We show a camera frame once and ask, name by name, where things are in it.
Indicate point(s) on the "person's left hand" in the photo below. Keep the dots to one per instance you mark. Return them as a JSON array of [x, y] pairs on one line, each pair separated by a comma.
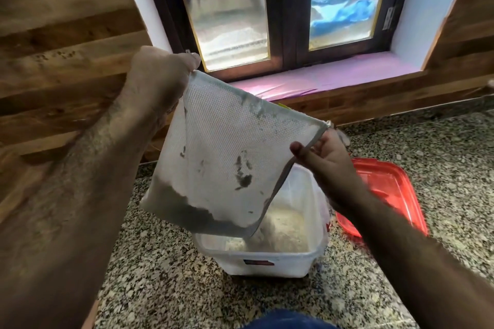
[[154, 78]]

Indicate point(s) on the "person's right hand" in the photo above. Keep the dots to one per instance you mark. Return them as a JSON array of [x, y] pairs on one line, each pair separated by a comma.
[[331, 165]]

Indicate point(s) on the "person's left thumb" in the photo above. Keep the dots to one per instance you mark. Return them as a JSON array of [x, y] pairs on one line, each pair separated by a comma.
[[190, 60]]

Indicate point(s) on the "person's right thumb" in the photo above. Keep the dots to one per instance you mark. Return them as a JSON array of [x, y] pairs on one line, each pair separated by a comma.
[[303, 151]]

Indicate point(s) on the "white mesh bag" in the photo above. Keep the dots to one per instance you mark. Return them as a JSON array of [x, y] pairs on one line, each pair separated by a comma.
[[227, 159]]

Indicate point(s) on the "person's right forearm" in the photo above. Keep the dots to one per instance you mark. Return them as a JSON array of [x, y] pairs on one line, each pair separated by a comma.
[[416, 263]]

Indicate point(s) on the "person's left forearm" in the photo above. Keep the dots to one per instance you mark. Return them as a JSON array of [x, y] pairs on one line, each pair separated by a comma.
[[61, 201]]

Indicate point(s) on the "pink sill liner sheet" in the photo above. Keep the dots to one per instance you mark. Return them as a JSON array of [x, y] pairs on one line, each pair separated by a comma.
[[320, 74]]

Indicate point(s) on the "white flour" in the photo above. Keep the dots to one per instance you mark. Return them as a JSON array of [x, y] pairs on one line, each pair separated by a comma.
[[280, 230]]

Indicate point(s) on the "clear plastic container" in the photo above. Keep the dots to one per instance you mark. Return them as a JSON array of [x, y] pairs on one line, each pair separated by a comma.
[[278, 240]]

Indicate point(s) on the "red plastic lid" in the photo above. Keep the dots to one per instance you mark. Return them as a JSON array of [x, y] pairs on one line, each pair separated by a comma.
[[386, 193]]

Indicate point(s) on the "person's blue trousers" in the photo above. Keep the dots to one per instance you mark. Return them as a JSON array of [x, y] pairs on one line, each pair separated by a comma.
[[287, 320]]

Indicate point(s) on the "dark wooden window frame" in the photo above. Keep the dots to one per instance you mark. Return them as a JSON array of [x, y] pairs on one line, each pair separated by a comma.
[[285, 12]]

